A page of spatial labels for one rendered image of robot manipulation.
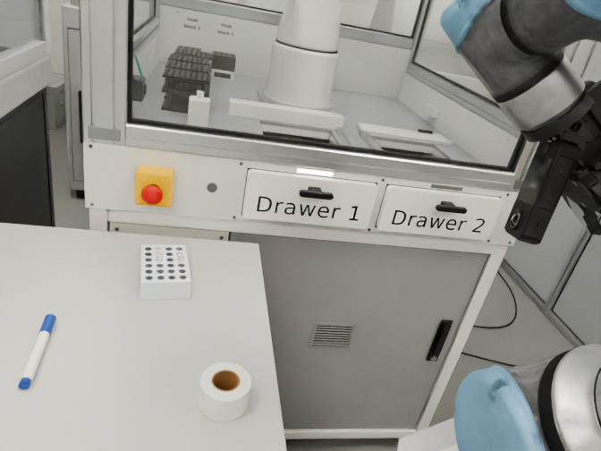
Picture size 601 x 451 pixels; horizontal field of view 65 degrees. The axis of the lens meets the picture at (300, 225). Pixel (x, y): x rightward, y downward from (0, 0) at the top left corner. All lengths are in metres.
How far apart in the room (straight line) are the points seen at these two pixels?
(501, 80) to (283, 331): 0.91
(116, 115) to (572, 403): 0.86
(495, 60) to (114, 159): 0.74
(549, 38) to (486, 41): 0.06
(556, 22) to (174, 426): 0.61
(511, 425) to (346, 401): 1.14
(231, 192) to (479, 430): 0.74
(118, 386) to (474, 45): 0.61
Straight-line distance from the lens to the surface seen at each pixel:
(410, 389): 1.55
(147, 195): 0.96
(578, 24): 0.47
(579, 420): 0.39
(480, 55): 0.52
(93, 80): 0.99
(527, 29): 0.48
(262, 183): 1.00
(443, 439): 0.76
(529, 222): 0.57
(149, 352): 0.77
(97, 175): 1.04
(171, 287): 0.86
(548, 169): 0.56
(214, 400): 0.66
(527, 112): 0.54
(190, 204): 1.04
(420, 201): 1.11
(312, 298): 1.22
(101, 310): 0.86
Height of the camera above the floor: 1.29
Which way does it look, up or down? 27 degrees down
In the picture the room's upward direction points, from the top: 12 degrees clockwise
